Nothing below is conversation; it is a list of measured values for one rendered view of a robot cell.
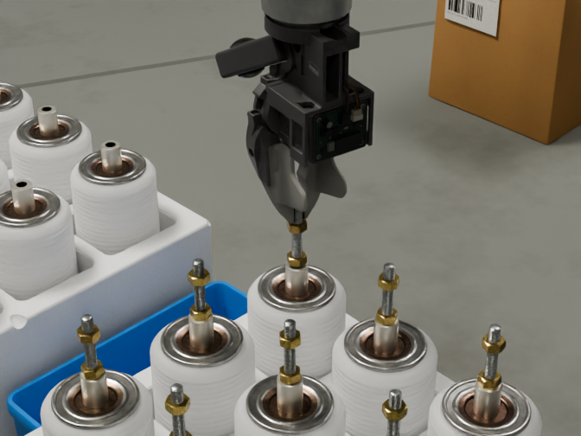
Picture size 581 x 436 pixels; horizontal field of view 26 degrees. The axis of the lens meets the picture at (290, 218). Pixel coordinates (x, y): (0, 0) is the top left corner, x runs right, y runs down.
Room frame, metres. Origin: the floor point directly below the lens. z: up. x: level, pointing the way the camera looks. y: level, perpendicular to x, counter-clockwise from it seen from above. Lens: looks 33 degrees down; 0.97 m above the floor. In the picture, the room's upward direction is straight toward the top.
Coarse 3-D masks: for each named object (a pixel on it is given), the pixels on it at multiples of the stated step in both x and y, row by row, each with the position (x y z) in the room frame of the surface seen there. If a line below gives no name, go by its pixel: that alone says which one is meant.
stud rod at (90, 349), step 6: (84, 318) 0.82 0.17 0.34; (90, 318) 0.82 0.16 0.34; (84, 324) 0.82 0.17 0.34; (90, 324) 0.82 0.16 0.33; (84, 330) 0.82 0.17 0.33; (90, 330) 0.82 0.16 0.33; (84, 348) 0.82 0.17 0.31; (90, 348) 0.82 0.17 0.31; (90, 354) 0.82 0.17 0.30; (96, 354) 0.82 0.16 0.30; (90, 360) 0.82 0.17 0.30; (96, 360) 0.82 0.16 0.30; (90, 366) 0.82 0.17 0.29; (96, 366) 0.82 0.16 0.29
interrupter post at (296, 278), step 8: (288, 264) 0.98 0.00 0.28; (288, 272) 0.97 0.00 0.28; (296, 272) 0.97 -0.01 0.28; (304, 272) 0.97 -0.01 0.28; (288, 280) 0.97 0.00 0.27; (296, 280) 0.97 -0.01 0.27; (304, 280) 0.97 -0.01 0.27; (288, 288) 0.97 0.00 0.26; (296, 288) 0.97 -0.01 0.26; (304, 288) 0.97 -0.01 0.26
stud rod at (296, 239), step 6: (300, 216) 0.98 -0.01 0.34; (300, 222) 0.98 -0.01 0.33; (294, 234) 0.98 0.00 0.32; (300, 234) 0.98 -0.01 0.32; (294, 240) 0.98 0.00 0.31; (300, 240) 0.98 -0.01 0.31; (294, 246) 0.98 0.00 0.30; (300, 246) 0.98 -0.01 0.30; (294, 252) 0.98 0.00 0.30; (300, 252) 0.98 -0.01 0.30
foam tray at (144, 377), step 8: (240, 320) 1.02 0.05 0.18; (352, 320) 1.02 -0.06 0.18; (136, 376) 0.93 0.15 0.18; (144, 376) 0.93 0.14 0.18; (256, 376) 0.93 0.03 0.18; (264, 376) 0.93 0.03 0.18; (328, 376) 0.93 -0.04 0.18; (440, 376) 0.93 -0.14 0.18; (144, 384) 0.92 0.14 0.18; (328, 384) 0.92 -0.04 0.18; (440, 384) 0.92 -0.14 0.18; (448, 384) 0.92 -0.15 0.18; (152, 392) 0.92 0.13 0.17; (152, 400) 0.92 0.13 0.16; (32, 432) 0.86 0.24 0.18; (40, 432) 0.86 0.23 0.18; (160, 432) 0.86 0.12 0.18; (168, 432) 0.86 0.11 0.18; (424, 432) 0.86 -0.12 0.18
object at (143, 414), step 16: (48, 400) 0.82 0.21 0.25; (144, 400) 0.82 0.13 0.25; (48, 416) 0.80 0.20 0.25; (144, 416) 0.81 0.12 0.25; (48, 432) 0.79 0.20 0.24; (64, 432) 0.78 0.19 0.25; (80, 432) 0.78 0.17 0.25; (96, 432) 0.78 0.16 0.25; (112, 432) 0.78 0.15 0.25; (128, 432) 0.79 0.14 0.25; (144, 432) 0.80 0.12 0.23
